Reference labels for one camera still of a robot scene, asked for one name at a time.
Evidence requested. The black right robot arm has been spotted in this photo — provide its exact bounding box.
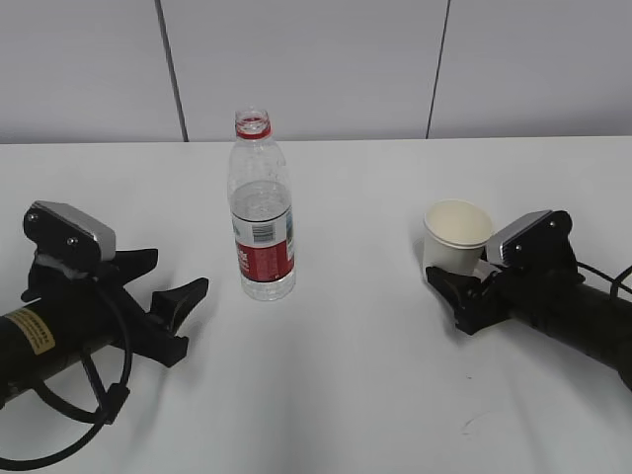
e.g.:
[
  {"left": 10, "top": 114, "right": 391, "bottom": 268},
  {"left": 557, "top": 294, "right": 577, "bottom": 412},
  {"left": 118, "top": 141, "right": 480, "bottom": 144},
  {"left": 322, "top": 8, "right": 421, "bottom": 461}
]
[{"left": 426, "top": 264, "right": 631, "bottom": 387}]

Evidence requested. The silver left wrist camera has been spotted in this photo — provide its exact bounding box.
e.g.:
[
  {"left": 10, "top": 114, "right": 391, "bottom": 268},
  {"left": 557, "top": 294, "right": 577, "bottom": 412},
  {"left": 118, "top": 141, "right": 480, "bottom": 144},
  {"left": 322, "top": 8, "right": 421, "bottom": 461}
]
[{"left": 23, "top": 200, "right": 117, "bottom": 271}]

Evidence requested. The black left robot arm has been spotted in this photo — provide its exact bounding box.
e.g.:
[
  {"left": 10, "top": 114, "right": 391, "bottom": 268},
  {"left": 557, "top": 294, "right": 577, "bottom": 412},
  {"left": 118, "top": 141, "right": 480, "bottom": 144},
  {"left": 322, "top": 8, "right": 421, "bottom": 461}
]
[{"left": 1, "top": 249, "right": 209, "bottom": 402}]

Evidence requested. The white paper cup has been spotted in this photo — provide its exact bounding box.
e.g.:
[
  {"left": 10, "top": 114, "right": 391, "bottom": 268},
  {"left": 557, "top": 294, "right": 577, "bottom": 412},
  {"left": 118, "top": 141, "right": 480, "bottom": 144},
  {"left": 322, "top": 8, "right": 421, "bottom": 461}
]
[{"left": 422, "top": 199, "right": 494, "bottom": 276}]

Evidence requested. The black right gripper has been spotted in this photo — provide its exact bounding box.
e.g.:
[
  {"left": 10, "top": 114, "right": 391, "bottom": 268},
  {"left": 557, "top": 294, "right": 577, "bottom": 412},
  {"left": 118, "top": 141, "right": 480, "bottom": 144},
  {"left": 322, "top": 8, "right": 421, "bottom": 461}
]
[{"left": 426, "top": 241, "right": 584, "bottom": 335}]

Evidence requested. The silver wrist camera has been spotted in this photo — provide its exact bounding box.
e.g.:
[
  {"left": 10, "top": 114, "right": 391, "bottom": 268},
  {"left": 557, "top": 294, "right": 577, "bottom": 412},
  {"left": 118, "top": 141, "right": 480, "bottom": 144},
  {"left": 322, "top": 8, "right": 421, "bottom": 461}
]
[
  {"left": 23, "top": 200, "right": 117, "bottom": 271},
  {"left": 485, "top": 209, "right": 577, "bottom": 269}
]

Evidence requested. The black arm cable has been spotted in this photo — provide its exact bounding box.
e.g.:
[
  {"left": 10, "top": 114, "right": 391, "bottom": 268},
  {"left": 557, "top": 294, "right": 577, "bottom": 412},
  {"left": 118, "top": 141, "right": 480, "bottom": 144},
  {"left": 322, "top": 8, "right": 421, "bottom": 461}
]
[
  {"left": 575, "top": 261, "right": 632, "bottom": 301},
  {"left": 0, "top": 269, "right": 133, "bottom": 461}
]

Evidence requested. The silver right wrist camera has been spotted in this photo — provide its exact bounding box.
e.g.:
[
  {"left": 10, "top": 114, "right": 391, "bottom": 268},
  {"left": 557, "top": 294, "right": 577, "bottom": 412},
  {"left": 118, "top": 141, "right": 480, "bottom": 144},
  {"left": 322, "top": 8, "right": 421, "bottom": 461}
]
[{"left": 485, "top": 209, "right": 577, "bottom": 269}]

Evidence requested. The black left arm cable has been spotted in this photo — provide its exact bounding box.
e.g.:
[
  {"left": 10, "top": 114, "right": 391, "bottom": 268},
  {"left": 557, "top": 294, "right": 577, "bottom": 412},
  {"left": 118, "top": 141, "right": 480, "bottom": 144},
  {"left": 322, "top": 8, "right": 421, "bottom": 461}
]
[{"left": 0, "top": 269, "right": 133, "bottom": 461}]

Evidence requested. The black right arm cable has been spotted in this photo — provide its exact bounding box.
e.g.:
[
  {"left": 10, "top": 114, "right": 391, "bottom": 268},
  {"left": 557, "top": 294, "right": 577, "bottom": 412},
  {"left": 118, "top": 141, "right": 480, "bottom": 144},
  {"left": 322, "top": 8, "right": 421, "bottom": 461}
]
[{"left": 575, "top": 261, "right": 632, "bottom": 301}]

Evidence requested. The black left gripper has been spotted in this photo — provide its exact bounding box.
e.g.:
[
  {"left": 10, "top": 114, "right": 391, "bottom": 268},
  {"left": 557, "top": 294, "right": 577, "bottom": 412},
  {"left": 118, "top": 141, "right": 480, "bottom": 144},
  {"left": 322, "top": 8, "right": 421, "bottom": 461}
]
[{"left": 22, "top": 248, "right": 209, "bottom": 366}]

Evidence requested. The clear water bottle red label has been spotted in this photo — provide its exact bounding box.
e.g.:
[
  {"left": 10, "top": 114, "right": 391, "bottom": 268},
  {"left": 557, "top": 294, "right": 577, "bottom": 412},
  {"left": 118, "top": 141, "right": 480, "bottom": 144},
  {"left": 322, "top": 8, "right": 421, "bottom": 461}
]
[{"left": 227, "top": 108, "right": 295, "bottom": 301}]

